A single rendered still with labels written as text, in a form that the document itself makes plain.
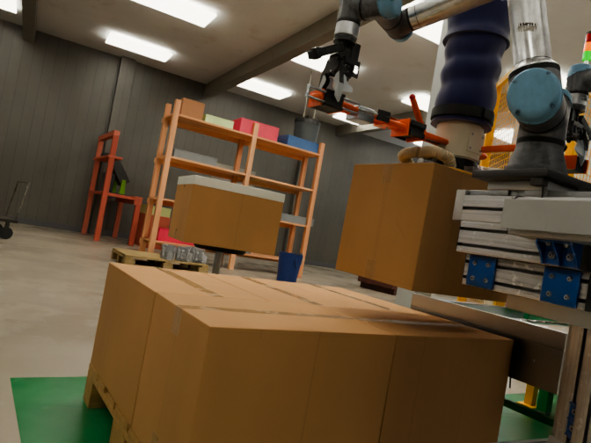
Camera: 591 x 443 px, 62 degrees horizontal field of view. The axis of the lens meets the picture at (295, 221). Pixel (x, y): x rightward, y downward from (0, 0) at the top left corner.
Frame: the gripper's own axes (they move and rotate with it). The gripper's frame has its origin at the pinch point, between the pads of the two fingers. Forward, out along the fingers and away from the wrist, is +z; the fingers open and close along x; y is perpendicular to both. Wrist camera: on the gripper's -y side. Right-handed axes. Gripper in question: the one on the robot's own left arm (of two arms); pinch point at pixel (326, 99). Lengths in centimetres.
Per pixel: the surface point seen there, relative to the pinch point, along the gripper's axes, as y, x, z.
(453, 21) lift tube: 49, 3, -45
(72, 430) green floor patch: -44, 46, 122
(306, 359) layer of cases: -6, -25, 73
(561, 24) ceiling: 477, 245, -280
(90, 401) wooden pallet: -36, 63, 120
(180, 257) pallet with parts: 146, 512, 108
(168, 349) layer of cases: -35, -4, 78
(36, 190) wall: -6, 1029, 67
